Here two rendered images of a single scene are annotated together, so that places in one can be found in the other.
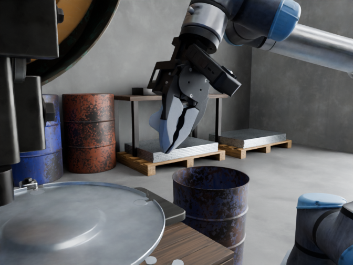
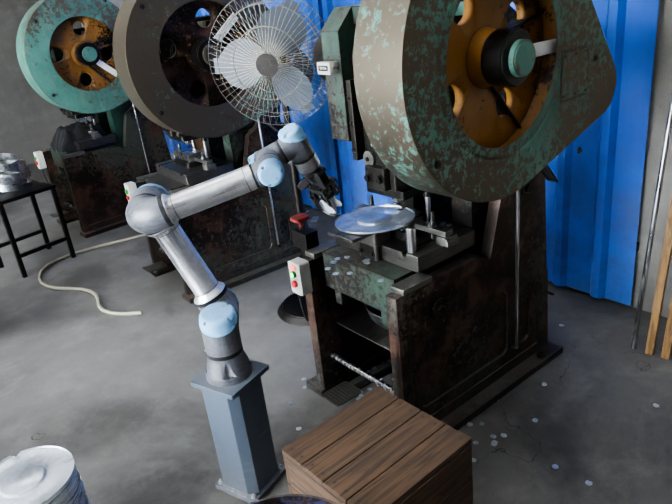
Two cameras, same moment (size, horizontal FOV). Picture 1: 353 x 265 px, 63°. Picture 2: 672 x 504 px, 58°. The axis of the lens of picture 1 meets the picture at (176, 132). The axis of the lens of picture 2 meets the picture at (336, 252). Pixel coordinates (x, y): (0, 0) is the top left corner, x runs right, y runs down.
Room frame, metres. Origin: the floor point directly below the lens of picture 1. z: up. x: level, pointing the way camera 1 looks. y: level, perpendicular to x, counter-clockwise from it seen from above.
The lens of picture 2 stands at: (2.41, 0.01, 1.56)
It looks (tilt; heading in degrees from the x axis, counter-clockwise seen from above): 23 degrees down; 180
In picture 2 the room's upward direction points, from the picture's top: 7 degrees counter-clockwise
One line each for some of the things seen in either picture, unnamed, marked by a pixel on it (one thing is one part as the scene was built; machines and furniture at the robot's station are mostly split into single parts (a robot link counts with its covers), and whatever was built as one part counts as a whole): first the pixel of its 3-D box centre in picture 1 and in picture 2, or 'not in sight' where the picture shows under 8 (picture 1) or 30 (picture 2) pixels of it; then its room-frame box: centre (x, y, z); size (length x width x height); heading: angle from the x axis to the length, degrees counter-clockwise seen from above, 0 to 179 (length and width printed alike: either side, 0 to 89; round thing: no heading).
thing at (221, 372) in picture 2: (316, 258); (226, 360); (0.72, -0.38, 0.50); 0.15 x 0.15 x 0.10
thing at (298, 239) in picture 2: not in sight; (307, 250); (0.17, -0.11, 0.62); 0.10 x 0.06 x 0.20; 37
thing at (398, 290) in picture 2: not in sight; (483, 296); (0.41, 0.54, 0.45); 0.92 x 0.12 x 0.90; 127
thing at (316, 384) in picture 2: not in sight; (385, 260); (-0.02, 0.22, 0.45); 0.92 x 0.12 x 0.90; 127
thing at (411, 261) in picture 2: not in sight; (402, 236); (0.28, 0.26, 0.68); 0.45 x 0.30 x 0.06; 37
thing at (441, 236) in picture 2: not in sight; (434, 226); (0.42, 0.37, 0.76); 0.17 x 0.06 x 0.10; 37
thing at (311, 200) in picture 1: (321, 219); (220, 328); (0.72, -0.38, 0.62); 0.13 x 0.12 x 0.14; 7
